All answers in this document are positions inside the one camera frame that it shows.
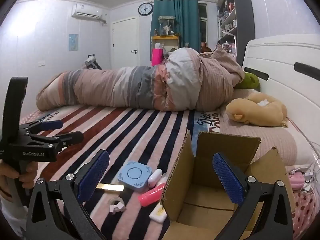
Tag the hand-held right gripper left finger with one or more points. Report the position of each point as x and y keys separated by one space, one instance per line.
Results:
x=94 y=173

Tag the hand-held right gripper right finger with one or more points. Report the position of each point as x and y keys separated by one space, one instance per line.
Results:
x=228 y=180

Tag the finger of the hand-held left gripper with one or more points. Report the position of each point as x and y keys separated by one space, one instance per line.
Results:
x=70 y=138
x=50 y=125

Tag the gold strip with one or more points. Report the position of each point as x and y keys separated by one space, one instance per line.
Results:
x=110 y=187

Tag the brown cardboard box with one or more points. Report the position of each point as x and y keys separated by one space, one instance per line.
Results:
x=205 y=185

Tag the small white object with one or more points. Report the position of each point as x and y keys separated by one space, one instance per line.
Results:
x=117 y=205

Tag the blue square device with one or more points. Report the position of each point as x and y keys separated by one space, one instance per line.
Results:
x=135 y=176

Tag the white earbud case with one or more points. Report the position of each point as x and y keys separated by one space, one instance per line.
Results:
x=155 y=177

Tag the pink plastic tube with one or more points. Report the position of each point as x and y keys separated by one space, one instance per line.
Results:
x=151 y=195

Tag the small white packet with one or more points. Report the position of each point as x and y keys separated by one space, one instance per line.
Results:
x=158 y=215

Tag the person's left hand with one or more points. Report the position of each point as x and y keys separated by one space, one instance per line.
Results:
x=10 y=177

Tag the striped blanket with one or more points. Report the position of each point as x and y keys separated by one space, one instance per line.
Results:
x=125 y=140

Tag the pink ribbed pillow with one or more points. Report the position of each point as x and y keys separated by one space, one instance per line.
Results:
x=257 y=140

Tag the tan plush toy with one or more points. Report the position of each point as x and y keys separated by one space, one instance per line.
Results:
x=257 y=108

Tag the polka dot bed sheet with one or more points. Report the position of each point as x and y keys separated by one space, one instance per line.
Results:
x=303 y=210

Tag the rolled pink grey quilt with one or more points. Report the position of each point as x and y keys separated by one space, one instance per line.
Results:
x=140 y=85

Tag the green plush toy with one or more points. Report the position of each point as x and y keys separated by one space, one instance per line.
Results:
x=248 y=81

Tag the white door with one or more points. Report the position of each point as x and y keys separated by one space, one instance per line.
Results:
x=125 y=42

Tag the white air conditioner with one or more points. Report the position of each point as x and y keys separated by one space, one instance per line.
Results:
x=86 y=11

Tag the pink bag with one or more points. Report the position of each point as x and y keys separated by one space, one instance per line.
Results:
x=157 y=56

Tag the white bed headboard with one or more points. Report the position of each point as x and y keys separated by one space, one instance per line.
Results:
x=282 y=62

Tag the yellow rack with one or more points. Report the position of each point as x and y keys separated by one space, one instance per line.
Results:
x=165 y=41

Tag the glass display case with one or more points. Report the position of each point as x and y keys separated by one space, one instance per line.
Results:
x=167 y=26

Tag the teal curtain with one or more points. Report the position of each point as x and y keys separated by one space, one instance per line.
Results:
x=175 y=25

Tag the window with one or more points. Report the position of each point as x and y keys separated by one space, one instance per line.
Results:
x=203 y=22

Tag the dark bookshelf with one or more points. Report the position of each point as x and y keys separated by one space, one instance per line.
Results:
x=240 y=17

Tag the blue wall poster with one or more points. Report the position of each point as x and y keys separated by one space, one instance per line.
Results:
x=73 y=42

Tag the round wall clock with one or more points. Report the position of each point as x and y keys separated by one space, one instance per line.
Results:
x=145 y=9

